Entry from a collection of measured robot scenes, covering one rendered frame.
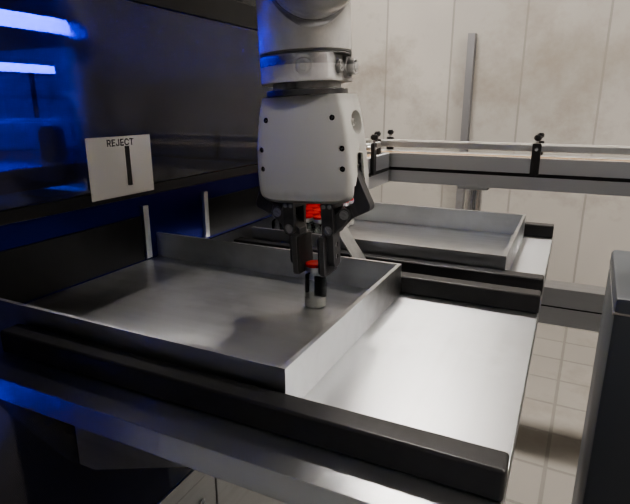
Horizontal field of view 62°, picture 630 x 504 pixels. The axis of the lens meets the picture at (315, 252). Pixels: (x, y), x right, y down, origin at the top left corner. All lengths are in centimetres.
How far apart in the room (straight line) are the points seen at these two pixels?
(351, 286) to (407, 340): 14
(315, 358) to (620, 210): 298
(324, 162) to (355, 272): 16
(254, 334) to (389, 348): 12
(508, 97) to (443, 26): 56
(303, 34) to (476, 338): 30
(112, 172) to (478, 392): 39
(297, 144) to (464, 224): 47
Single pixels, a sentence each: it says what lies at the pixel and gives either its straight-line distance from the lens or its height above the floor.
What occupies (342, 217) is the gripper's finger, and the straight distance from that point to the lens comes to 49.
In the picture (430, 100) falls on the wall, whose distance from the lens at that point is 337.
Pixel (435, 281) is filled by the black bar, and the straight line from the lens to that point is 57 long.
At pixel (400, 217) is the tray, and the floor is 89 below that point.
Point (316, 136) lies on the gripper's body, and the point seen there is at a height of 105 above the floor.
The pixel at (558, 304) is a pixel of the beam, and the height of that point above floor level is 50.
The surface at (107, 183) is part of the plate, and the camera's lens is 56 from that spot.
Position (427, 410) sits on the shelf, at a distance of 38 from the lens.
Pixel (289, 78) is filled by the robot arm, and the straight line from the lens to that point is 47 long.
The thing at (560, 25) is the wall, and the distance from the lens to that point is 328.
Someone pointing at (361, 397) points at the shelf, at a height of 88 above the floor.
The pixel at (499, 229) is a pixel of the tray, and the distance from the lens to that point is 89.
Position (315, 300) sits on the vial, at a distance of 53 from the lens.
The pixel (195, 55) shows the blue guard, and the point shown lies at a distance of 67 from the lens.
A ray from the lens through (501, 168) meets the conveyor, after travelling 165.
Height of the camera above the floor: 108
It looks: 16 degrees down
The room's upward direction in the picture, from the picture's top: straight up
